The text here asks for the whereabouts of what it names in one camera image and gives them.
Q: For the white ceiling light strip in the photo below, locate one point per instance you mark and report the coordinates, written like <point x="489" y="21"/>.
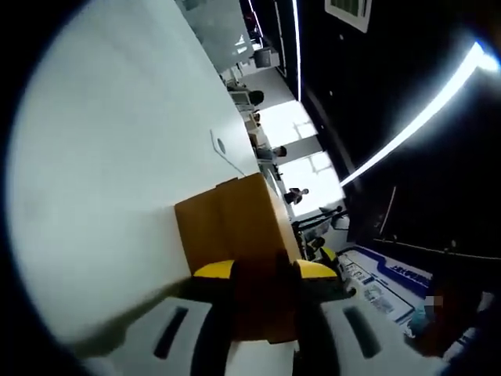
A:
<point x="296" y="47"/>
<point x="411" y="129"/>

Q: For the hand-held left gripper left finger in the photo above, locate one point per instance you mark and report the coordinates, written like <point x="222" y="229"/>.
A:
<point x="125" y="356"/>

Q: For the blue white wall poster board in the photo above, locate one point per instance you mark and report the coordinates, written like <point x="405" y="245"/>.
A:
<point x="375" y="282"/>

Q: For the brown cardboard shoe box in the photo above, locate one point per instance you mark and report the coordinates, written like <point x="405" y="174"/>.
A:
<point x="235" y="219"/>

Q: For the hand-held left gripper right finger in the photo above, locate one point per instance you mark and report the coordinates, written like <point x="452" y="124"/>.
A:
<point x="395" y="356"/>

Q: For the white ceiling air vent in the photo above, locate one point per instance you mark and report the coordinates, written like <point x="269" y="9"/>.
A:
<point x="348" y="11"/>

